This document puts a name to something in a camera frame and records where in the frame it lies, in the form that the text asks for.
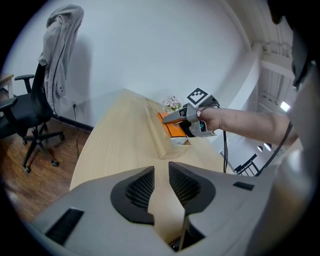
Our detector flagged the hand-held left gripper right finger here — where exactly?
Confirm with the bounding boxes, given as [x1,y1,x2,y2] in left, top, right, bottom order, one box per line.
[168,161,274,256]

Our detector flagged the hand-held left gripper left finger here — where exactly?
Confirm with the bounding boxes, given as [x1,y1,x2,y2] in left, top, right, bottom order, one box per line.
[30,165,176,256]

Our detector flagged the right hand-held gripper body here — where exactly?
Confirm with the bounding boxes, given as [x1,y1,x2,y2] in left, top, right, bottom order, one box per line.
[179,86,221,138]

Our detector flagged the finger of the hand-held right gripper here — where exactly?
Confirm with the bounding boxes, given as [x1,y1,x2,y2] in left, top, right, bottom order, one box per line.
[162,109,188,125]

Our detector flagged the orange packet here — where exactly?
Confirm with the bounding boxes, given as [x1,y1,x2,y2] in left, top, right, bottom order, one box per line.
[156,112,189,146]

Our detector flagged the person's right forearm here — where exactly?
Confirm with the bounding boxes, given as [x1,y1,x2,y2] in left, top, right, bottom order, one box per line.
[216,107,300,146]

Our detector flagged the person's right hand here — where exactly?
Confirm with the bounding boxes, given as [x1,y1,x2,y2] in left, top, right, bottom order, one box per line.
[196,106,224,133]

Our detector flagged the pink flowers in white pot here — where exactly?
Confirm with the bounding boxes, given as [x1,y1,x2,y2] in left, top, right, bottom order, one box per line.
[161,94,182,111]

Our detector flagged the light wooden box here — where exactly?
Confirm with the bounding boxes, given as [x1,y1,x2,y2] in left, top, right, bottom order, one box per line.
[144,97,193,160]

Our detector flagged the black slatted chair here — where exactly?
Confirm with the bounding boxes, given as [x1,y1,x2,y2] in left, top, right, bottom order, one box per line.
[234,153,259,177]

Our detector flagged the person's white shirt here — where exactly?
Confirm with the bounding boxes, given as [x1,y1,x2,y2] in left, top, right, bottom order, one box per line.
[246,61,317,256]

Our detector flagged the gray face mask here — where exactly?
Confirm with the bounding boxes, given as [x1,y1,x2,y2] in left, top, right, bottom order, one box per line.
[289,22,317,88]

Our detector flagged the person's head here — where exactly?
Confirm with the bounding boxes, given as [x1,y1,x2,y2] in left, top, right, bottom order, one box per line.
[266,0,297,25]

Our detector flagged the black office chair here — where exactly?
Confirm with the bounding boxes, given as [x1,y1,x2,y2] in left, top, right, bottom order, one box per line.
[0,61,66,174]

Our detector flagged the gray jacket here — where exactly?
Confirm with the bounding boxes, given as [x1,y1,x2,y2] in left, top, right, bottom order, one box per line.
[37,4,85,113]

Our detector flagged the small wooden side desk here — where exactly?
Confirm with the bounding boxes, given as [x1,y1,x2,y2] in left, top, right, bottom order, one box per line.
[0,73,15,99]

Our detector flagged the black head camera cable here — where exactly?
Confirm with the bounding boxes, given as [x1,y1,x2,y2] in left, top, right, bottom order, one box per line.
[254,121,294,177]

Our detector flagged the black plug cable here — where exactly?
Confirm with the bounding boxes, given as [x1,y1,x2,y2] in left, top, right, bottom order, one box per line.
[72,103,80,161]

